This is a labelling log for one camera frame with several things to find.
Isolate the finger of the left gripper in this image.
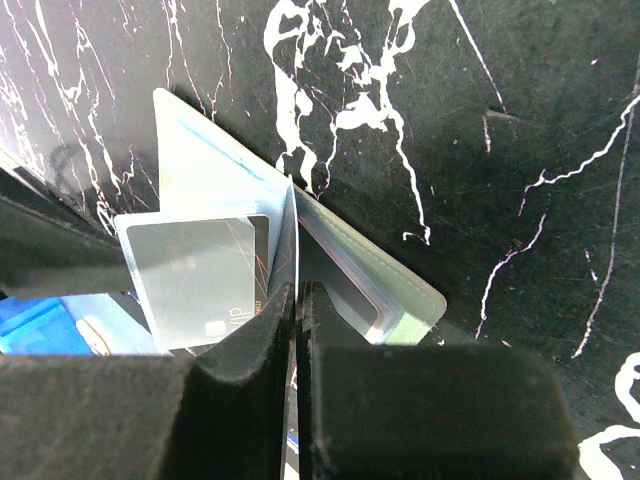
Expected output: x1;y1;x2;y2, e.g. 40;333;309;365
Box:
1;171;133;299

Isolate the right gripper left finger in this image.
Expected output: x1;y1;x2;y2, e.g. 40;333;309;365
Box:
1;283;294;479

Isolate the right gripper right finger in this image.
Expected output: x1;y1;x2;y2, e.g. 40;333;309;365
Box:
297;282;579;479

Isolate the green card holder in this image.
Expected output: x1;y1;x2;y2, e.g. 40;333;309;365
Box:
146;88;447;345

